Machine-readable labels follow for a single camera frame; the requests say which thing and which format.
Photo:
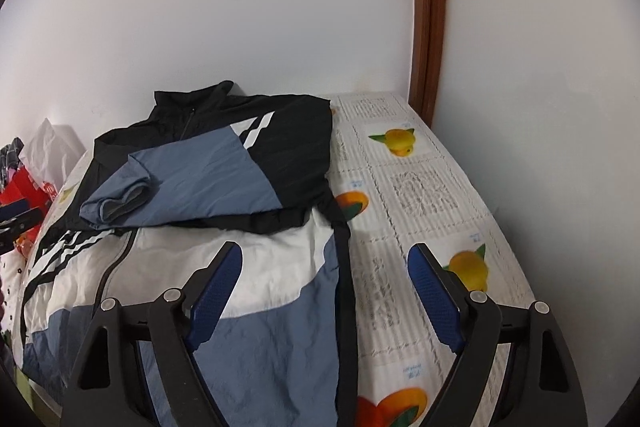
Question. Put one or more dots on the black white blue jacket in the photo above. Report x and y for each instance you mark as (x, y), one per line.
(156, 203)

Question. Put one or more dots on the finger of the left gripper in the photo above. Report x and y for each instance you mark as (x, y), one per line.
(17, 218)

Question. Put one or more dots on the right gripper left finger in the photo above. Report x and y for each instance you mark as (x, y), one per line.
(108, 386)

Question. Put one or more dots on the red paper shopping bag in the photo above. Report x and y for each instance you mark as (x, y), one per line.
(22, 186)

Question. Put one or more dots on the fruit print lace tablecloth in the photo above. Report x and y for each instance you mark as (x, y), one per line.
(397, 186)

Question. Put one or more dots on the brown wooden door frame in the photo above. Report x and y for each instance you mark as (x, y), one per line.
(428, 46)

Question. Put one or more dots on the white dotted cloth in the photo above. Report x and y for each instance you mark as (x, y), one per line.
(12, 267)

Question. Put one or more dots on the dark plaid cloth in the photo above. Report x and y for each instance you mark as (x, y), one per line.
(10, 157)

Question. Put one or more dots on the white Miniso plastic bag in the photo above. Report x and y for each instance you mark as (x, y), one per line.
(51, 154)

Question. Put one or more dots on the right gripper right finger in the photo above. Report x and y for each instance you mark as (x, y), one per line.
(539, 385)

